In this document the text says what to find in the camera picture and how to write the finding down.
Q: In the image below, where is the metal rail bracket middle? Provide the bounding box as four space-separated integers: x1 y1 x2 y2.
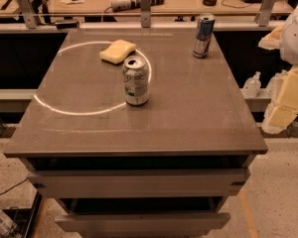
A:
140 0 151 28

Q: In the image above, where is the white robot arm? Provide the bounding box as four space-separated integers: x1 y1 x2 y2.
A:
258 5 298 134

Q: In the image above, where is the black box on floor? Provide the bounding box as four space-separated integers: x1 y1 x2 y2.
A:
0 192 42 238

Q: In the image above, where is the white power strip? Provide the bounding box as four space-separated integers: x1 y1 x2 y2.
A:
111 0 165 12

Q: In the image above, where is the upper grey drawer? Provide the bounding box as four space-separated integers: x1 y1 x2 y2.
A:
28 169 250 198

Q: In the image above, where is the grey drawer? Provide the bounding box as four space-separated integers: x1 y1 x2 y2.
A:
28 169 250 198
55 213 230 238

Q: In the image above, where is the grey drawer cabinet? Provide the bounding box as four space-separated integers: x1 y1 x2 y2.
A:
3 28 269 238

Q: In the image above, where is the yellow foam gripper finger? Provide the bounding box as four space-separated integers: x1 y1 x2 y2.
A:
258 25 283 50
261 65 298 134

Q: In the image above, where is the lower grey drawer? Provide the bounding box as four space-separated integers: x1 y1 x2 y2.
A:
55 213 230 238

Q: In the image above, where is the metal rail bracket left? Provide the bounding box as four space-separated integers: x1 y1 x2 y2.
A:
16 0 38 29

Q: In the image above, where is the blue silver energy drink can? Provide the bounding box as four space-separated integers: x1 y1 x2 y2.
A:
193 14 216 59

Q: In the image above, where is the yellow sponge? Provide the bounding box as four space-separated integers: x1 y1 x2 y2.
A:
99 40 136 64

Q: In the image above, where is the black floor cable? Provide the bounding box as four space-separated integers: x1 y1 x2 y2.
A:
0 178 29 200

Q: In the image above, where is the green white 7up can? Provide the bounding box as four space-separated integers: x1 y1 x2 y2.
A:
123 56 149 106

